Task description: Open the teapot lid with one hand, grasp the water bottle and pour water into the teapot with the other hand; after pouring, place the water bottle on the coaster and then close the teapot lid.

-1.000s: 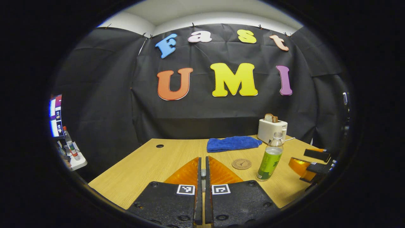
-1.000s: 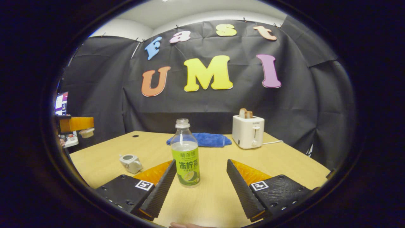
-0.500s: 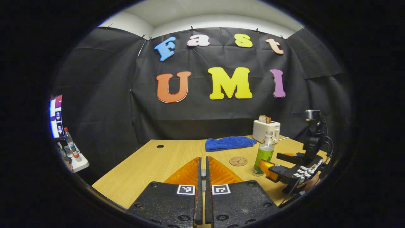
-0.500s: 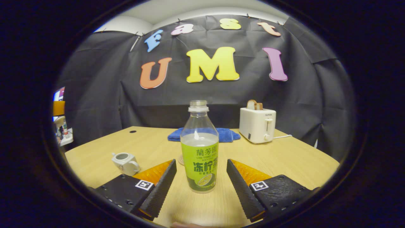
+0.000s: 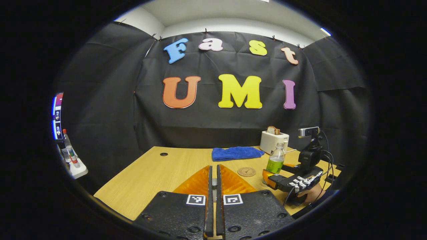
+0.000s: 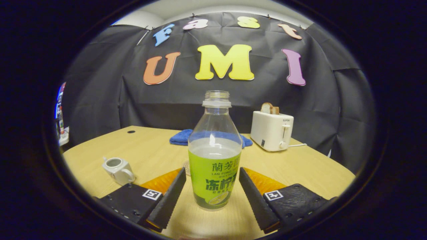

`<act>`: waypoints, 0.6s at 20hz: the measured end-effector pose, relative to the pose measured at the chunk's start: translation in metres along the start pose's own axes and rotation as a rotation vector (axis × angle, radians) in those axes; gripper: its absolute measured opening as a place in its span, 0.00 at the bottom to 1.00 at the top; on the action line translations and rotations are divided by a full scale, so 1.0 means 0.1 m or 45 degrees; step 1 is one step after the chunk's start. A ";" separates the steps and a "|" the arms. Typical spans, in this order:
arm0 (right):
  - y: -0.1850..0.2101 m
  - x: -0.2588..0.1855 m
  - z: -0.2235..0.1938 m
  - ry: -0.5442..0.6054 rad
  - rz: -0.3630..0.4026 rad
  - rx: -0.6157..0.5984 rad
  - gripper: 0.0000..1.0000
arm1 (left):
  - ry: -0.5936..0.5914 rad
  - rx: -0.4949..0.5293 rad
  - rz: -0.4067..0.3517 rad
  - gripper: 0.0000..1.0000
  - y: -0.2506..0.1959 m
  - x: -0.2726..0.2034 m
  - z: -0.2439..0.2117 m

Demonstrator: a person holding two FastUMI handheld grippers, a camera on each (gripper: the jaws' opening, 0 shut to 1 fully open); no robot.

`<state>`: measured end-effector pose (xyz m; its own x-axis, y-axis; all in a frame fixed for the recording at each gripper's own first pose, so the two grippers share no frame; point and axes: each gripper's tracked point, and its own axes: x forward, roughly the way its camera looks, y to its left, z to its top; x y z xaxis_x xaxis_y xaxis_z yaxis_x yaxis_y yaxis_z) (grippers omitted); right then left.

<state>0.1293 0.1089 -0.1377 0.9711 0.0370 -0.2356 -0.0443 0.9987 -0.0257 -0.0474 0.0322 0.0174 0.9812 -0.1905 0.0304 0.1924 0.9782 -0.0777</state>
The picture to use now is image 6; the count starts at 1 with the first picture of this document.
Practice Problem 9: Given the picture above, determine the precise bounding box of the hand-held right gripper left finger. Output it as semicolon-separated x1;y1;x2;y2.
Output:
99;167;186;233

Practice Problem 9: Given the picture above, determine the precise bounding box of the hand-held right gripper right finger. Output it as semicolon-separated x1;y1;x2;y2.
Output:
239;167;337;234

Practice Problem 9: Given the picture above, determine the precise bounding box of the green label water bottle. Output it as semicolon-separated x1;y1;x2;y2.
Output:
188;90;243;211

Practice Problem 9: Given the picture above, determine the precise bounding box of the white teacup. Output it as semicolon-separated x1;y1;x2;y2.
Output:
102;157;135;186

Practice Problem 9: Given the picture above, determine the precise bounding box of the blue towel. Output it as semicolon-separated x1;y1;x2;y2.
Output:
169;129;253;149

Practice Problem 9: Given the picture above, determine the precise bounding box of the white toaster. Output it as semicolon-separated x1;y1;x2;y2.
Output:
250;111;295;152

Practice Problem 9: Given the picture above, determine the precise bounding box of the bread slice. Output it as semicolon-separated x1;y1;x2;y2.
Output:
261;102;280;115

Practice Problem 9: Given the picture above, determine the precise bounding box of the black backdrop cloth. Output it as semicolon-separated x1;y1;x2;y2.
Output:
62;13;377;174

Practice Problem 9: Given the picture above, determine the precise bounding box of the computer monitor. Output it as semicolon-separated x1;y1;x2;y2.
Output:
55;82;66;119

